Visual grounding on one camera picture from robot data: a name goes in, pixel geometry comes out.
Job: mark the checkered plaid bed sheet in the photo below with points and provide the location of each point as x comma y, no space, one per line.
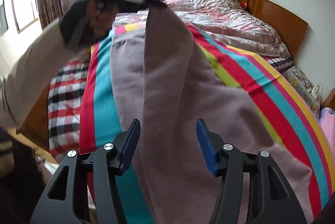
65,96

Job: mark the floral pink quilt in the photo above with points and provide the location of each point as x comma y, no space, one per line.
222,20

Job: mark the pink bed sheet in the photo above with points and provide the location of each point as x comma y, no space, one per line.
327,123

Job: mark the black gloved left hand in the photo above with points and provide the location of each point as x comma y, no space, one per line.
86,23

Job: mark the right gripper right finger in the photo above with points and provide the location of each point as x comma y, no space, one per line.
271,198

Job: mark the left wooden headboard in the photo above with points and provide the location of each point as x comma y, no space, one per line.
289,26

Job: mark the rainbow striped blanket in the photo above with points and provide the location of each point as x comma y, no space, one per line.
284,113

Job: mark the cream sleeved left forearm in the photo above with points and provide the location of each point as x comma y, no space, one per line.
33,71

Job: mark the lilac sweatpants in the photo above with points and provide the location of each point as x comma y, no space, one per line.
161,77

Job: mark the floral covered nightstand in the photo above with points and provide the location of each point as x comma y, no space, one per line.
303,86

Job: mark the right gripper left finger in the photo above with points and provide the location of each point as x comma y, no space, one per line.
65,198

